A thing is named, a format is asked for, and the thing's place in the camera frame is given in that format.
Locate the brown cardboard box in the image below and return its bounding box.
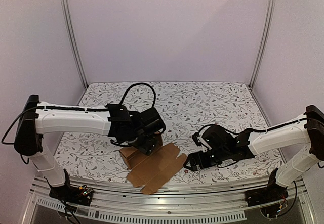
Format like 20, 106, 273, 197
119, 136, 187, 195

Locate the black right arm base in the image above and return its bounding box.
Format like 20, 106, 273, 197
244, 168, 288, 207

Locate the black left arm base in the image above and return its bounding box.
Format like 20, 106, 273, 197
49, 169, 94, 206

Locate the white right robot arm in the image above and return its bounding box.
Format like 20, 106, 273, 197
183, 105, 323, 202

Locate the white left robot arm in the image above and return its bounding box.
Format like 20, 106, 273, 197
14, 95, 166, 201

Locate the floral patterned table mat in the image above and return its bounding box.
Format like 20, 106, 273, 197
55, 82, 284, 185

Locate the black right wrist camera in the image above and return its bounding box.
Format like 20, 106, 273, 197
192, 124, 234, 150

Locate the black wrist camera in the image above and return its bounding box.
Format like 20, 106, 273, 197
140, 107, 166, 135
192, 124, 234, 150

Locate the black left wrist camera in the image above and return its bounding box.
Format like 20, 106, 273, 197
140, 107, 166, 135

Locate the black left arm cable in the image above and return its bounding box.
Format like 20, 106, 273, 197
121, 82, 157, 108

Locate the aluminium front table rail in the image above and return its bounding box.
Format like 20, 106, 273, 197
20, 176, 316, 223

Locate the right aluminium frame post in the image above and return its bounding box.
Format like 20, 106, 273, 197
248, 0, 276, 91

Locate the aluminium frame post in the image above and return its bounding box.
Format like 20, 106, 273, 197
60, 0, 89, 89
248, 0, 276, 91

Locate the left aluminium frame post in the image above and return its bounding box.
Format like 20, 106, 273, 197
60, 0, 89, 89

